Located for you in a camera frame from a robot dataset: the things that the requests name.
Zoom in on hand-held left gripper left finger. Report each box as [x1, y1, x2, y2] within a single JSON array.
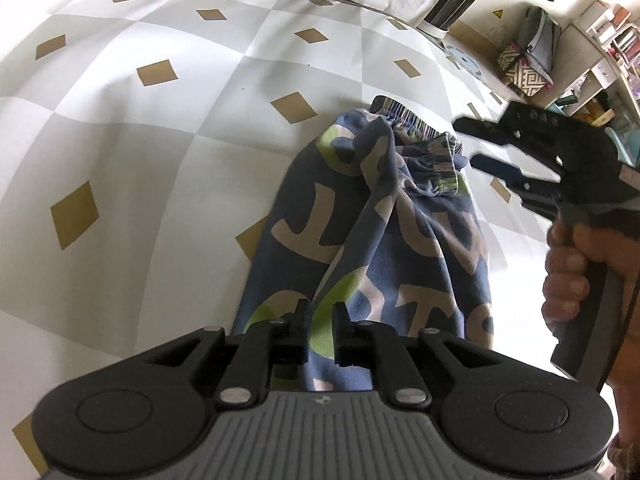
[[125, 299, 307, 409]]

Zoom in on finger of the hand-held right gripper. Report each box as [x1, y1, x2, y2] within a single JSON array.
[[452, 102, 566, 161], [470, 154, 562, 221]]

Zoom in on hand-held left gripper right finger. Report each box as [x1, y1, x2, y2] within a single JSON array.
[[334, 301, 516, 408]]

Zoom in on blue letter-print pants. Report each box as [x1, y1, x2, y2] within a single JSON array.
[[231, 95, 496, 393]]

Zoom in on person's right forearm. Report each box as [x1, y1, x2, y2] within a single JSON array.
[[606, 330, 640, 480]]

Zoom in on person's right hand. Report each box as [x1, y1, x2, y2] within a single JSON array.
[[542, 219, 612, 327]]

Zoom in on woven patterned bag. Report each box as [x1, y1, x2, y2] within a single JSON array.
[[496, 42, 554, 99]]

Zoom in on bathroom scale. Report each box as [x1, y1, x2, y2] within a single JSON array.
[[442, 42, 487, 82]]

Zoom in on grey backpack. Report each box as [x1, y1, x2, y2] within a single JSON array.
[[517, 5, 564, 74]]

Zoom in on white shelf unit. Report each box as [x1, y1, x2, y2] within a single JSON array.
[[550, 0, 640, 161]]

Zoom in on grey white checkered tablecloth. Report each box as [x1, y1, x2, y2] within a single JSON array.
[[0, 0, 566, 476]]

